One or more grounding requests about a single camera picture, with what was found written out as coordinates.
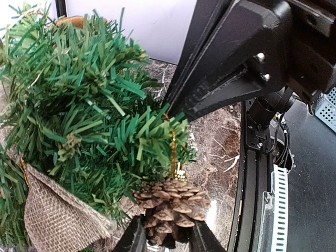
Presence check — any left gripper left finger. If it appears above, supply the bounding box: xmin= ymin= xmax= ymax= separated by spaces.
xmin=113 ymin=215 xmax=147 ymax=252

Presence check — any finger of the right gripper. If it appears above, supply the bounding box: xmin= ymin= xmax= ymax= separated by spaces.
xmin=164 ymin=1 xmax=239 ymax=116

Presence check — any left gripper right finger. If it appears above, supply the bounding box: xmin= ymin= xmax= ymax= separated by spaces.
xmin=188 ymin=220 xmax=226 ymax=252

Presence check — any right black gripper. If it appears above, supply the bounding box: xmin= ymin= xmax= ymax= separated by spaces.
xmin=181 ymin=1 xmax=335 ymax=121

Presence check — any brown pine cone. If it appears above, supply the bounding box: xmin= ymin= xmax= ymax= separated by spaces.
xmin=133 ymin=178 xmax=211 ymax=249

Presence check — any small potted christmas tree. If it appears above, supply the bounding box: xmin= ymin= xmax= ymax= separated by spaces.
xmin=1 ymin=4 xmax=195 ymax=251

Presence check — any knit doll ornament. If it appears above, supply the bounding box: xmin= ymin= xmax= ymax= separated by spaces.
xmin=53 ymin=16 xmax=85 ymax=29

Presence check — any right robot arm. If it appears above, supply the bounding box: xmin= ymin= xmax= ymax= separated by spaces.
xmin=164 ymin=1 xmax=335 ymax=125

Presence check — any blue plastic basket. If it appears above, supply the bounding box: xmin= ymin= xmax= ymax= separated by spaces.
xmin=314 ymin=87 xmax=336 ymax=132

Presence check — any white cable duct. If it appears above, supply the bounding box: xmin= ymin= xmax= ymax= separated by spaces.
xmin=258 ymin=165 xmax=289 ymax=252

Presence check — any black front rail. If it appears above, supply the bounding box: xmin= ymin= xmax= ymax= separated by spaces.
xmin=228 ymin=99 xmax=271 ymax=251

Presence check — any right black frame post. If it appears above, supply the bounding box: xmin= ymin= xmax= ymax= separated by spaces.
xmin=55 ymin=0 xmax=67 ymax=18

